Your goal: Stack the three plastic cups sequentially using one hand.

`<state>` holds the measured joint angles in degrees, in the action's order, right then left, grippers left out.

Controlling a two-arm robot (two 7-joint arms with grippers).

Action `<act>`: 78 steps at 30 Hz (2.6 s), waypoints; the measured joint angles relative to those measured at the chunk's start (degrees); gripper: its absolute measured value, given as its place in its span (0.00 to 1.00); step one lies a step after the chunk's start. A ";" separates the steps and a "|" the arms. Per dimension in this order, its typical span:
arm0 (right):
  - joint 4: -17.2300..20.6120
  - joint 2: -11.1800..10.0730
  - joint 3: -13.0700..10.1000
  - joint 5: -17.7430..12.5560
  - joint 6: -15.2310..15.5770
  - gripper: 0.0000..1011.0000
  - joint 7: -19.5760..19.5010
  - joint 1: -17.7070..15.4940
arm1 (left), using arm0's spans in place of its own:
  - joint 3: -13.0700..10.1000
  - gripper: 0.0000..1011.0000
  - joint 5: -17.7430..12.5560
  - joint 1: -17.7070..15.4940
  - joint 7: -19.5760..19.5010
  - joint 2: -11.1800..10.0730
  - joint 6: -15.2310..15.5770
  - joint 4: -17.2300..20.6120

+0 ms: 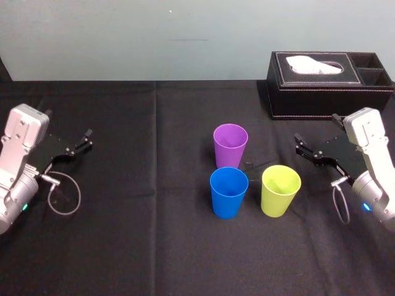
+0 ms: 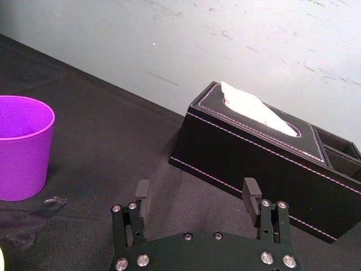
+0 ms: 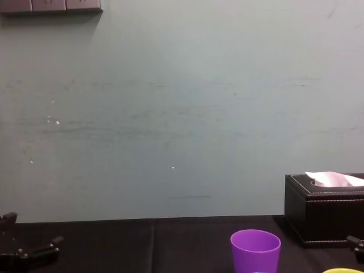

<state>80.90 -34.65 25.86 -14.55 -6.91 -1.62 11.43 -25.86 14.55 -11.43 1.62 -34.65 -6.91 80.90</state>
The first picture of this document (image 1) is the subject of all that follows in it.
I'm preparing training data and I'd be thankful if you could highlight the thin dark left gripper cable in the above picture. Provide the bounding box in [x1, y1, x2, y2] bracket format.
[39, 171, 82, 216]

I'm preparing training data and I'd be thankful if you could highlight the dark upright object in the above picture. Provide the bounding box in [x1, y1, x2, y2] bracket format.
[0, 56, 14, 83]

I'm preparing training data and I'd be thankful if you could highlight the black tablecloth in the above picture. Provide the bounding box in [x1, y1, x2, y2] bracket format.
[0, 80, 395, 296]

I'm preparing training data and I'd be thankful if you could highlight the thin dark gripper cable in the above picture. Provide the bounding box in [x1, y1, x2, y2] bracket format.
[39, 171, 82, 216]
[331, 178, 351, 224]

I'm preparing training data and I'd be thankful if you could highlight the white tissue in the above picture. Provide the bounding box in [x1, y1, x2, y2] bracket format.
[285, 55, 344, 75]

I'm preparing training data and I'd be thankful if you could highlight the blue plastic cup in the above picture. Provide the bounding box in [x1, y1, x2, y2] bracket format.
[209, 166, 249, 220]

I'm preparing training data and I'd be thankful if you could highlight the purple plastic cup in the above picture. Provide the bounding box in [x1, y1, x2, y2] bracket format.
[212, 123, 249, 170]

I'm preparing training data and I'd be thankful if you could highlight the thin dark right gripper cable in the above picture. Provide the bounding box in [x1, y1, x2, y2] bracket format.
[331, 178, 351, 224]

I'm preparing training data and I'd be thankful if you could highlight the black leather tissue box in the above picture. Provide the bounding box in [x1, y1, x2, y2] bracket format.
[265, 51, 395, 121]

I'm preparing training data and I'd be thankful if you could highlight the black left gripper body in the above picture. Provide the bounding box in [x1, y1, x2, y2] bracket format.
[28, 133, 77, 176]

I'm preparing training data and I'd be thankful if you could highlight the yellow-green plastic cup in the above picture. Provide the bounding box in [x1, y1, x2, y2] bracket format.
[260, 165, 302, 218]

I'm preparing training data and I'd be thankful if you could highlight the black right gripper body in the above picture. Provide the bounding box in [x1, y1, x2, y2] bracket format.
[310, 128, 367, 186]

